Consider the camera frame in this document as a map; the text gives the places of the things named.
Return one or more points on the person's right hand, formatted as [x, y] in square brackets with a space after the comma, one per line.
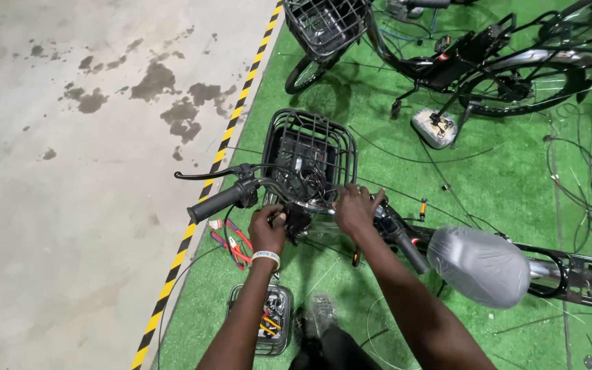
[355, 213]

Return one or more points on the person's left hand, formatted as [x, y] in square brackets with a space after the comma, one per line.
[266, 234]

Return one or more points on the person's left fingers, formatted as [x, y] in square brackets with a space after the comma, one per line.
[271, 210]

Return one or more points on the person's right fingers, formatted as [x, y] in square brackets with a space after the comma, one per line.
[360, 192]

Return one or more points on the white printed wristband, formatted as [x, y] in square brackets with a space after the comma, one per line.
[266, 257]

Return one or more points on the blue and red pliers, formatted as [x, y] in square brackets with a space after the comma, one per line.
[226, 246]

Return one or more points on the white and red tag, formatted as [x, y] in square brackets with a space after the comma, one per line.
[215, 224]

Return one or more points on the orange and black screwdriver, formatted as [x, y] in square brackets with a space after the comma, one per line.
[423, 208]
[356, 256]

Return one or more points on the yellow and black hazard tape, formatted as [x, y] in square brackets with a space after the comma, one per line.
[208, 185]

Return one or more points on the black brake lever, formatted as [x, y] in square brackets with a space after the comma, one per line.
[206, 174]

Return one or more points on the person's grey shoe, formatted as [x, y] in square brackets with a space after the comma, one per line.
[321, 311]

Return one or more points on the plastic-wrapped grey bicycle saddle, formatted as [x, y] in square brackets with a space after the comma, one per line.
[478, 264]

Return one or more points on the green artificial turf mat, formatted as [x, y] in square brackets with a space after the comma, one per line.
[501, 180]

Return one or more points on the person's black trouser leg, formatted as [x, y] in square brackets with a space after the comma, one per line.
[332, 352]

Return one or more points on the black parked electric bicycle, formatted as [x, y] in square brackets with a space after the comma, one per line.
[481, 61]

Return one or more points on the black electric bicycle frame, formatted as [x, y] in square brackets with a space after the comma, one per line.
[568, 272]

